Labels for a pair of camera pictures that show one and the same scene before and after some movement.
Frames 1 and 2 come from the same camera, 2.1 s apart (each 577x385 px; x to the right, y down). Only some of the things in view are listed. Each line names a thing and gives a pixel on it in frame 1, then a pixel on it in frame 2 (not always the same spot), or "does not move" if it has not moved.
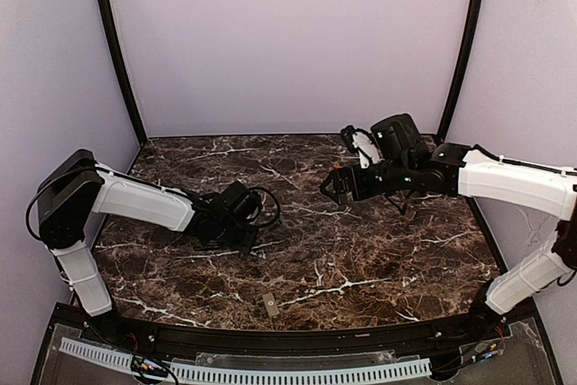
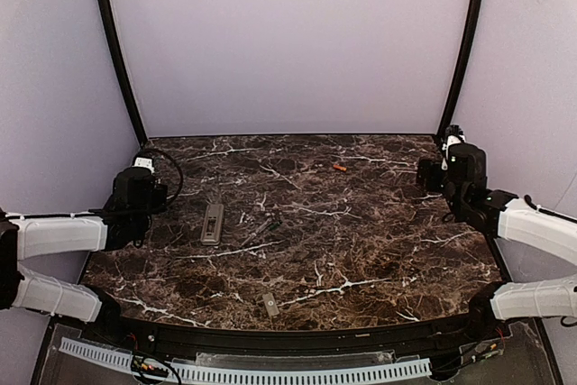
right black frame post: [470, 34] does not move
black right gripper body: [342, 184] -> [426, 173]
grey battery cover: [270, 304] does not move
